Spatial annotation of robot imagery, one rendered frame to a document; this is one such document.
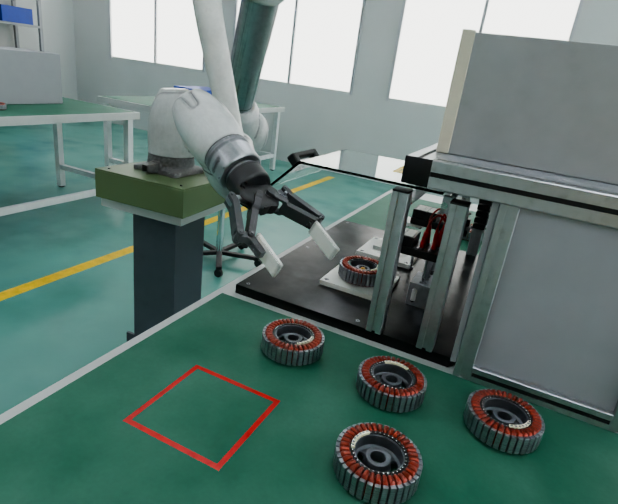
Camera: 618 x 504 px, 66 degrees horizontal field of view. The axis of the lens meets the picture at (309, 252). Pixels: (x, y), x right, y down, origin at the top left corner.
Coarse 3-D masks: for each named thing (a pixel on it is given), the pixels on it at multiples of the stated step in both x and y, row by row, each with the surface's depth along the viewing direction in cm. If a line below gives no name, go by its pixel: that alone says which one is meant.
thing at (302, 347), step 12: (276, 324) 87; (288, 324) 88; (300, 324) 89; (312, 324) 88; (264, 336) 83; (276, 336) 84; (288, 336) 86; (300, 336) 86; (312, 336) 85; (324, 336) 86; (264, 348) 83; (276, 348) 81; (288, 348) 81; (300, 348) 81; (312, 348) 82; (276, 360) 81; (288, 360) 81; (300, 360) 81; (312, 360) 83
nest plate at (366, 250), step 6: (372, 240) 139; (378, 240) 140; (366, 246) 134; (372, 246) 134; (360, 252) 129; (366, 252) 129; (372, 252) 130; (378, 252) 130; (378, 258) 128; (402, 258) 128; (408, 258) 129; (414, 258) 130; (402, 264) 125; (408, 264) 125
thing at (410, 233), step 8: (408, 232) 104; (416, 232) 105; (408, 240) 102; (416, 240) 104; (376, 248) 106; (408, 248) 102; (416, 248) 102; (416, 256) 102; (424, 256) 101; (432, 256) 100; (424, 272) 103; (424, 280) 103
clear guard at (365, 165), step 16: (304, 160) 90; (320, 160) 92; (336, 160) 94; (352, 160) 96; (368, 160) 99; (384, 160) 101; (400, 160) 104; (288, 176) 94; (368, 176) 84; (384, 176) 85; (400, 176) 87; (432, 192) 80
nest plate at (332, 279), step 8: (336, 272) 114; (320, 280) 109; (328, 280) 109; (336, 280) 110; (344, 280) 110; (336, 288) 108; (344, 288) 107; (352, 288) 107; (360, 288) 107; (368, 288) 108; (360, 296) 106; (368, 296) 105
